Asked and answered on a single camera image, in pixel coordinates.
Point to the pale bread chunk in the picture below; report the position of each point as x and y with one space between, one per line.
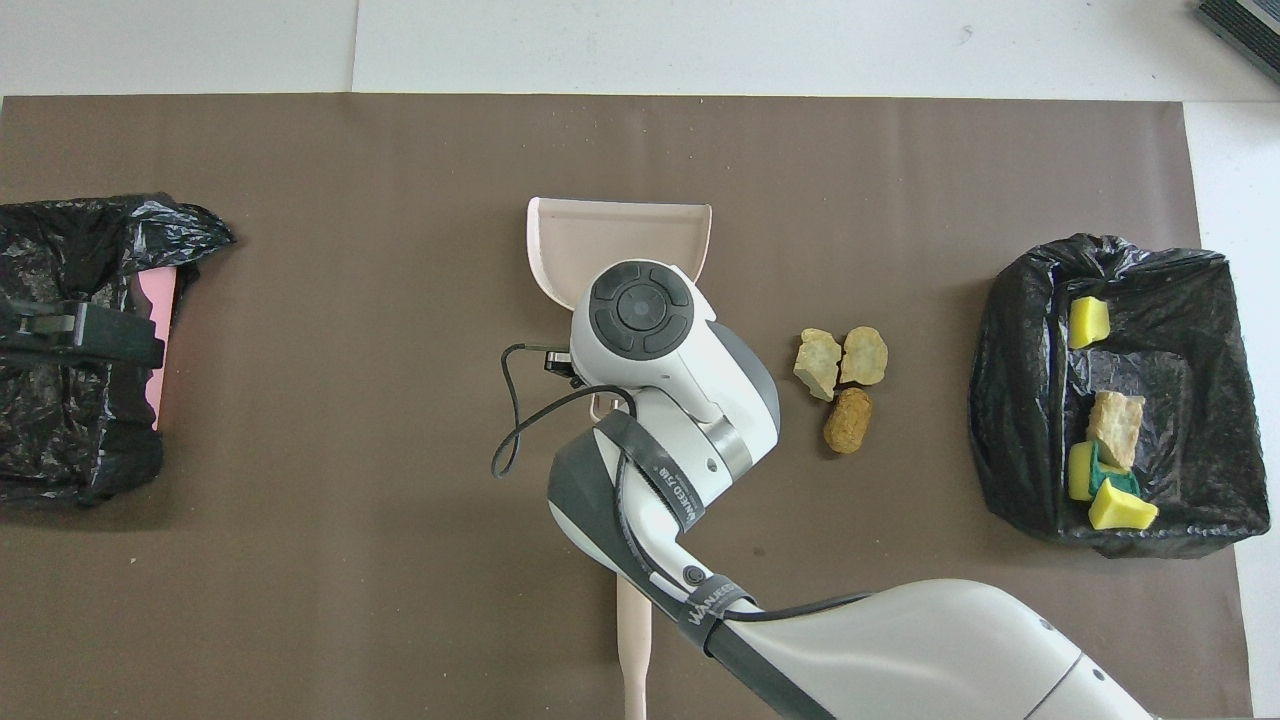
1116 425

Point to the notched yellow sponge piece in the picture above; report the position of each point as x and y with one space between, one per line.
1120 510

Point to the small yellow sponge piece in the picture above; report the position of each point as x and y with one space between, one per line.
1088 322

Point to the yellow green sponge piece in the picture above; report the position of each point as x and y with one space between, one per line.
1080 470

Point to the pale pink plastic dustpan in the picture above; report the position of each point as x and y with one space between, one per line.
600 240

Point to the black bag lined open bin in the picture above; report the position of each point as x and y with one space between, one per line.
1200 420

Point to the rounded fried bread piece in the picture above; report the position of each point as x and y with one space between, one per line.
864 356

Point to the beige hand brush black bristles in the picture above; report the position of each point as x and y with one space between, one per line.
635 650

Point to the crumpled black trash bag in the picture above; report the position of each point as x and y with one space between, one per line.
60 420

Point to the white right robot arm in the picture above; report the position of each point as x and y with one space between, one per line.
680 400

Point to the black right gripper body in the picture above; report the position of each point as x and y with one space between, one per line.
562 365

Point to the brown oval croquette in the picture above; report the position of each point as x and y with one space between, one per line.
848 420

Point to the pink plastic bin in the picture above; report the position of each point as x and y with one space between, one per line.
157 400

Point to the brown paper table mat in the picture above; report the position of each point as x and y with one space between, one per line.
400 600

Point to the dark ribbed device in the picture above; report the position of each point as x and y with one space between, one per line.
1245 30

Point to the angular fried bread piece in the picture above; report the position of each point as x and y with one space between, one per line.
817 362

